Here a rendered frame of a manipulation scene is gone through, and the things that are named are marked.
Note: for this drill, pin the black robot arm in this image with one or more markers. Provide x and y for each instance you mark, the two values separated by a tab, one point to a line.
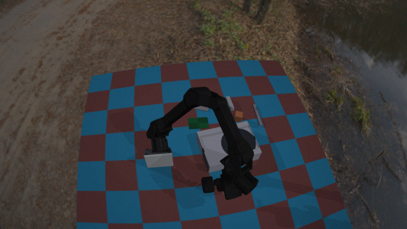
239	150

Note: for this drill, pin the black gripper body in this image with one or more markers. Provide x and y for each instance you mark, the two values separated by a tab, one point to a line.
208	183

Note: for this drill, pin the dark grey disc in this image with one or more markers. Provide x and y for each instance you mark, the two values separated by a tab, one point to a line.
245	134

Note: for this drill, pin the small brown block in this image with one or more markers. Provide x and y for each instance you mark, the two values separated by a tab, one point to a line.
238	116

